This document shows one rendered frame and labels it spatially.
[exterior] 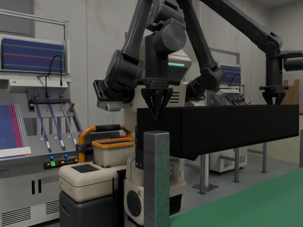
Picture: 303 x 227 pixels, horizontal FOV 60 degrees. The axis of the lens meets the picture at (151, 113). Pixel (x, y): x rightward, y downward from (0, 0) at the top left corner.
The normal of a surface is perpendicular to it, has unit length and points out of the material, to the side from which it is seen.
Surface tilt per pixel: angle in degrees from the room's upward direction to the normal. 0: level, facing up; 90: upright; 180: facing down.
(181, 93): 98
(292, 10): 90
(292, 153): 90
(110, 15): 90
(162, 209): 90
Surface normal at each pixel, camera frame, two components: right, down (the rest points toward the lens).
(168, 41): 0.37, 0.04
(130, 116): -0.79, 0.04
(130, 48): 0.43, -0.18
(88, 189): 0.61, 0.04
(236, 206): 0.00, -1.00
